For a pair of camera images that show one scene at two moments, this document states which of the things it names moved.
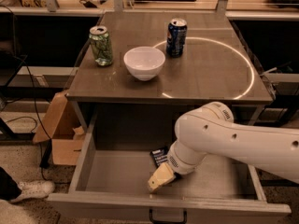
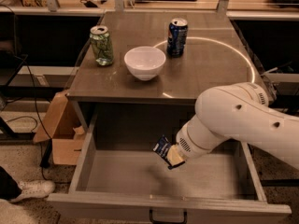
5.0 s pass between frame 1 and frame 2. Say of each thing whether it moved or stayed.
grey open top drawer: stayed
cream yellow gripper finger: moved
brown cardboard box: stayed
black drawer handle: stayed
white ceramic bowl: stayed
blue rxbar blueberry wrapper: moved
